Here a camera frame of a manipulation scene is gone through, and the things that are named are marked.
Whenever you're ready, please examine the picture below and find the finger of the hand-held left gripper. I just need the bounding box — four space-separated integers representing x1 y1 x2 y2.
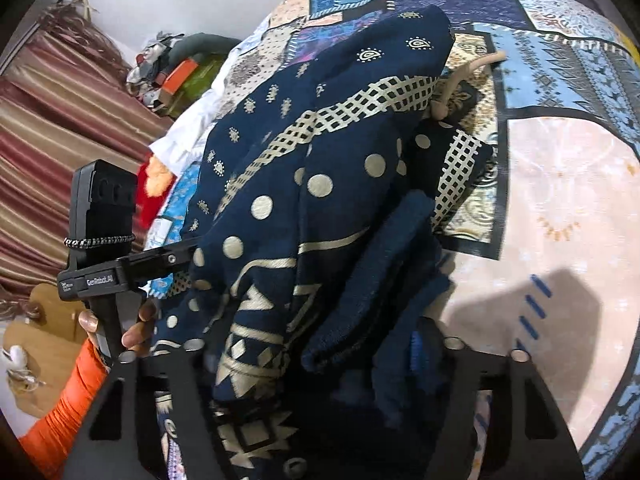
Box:
117 237 201 283

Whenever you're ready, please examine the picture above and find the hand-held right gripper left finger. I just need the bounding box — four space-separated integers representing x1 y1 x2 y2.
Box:
60 340 241 480

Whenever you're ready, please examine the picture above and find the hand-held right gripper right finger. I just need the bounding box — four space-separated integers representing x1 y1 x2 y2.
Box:
429 340 585 480

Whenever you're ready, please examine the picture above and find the navy patterned garment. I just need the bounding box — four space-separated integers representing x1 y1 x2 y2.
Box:
150 5 508 480

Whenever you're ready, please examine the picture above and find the person's left forearm orange sleeve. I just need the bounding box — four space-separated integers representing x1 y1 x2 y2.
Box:
17 340 111 480

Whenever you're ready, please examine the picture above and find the person's left hand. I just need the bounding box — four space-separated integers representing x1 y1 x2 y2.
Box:
79 300 160 358

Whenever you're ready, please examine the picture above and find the red and white cloth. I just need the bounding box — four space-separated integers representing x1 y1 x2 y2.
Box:
135 157 176 228

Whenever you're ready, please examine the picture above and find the striped maroon curtain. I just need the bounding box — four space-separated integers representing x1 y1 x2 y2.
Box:
0 2 171 311

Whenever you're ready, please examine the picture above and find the wooden furniture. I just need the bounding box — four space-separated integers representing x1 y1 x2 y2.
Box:
0 282 88 418

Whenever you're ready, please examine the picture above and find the orange box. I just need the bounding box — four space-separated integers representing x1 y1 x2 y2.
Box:
162 59 198 96

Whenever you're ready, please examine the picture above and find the blue patchwork bed sheet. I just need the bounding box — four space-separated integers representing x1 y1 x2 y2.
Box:
140 0 640 480

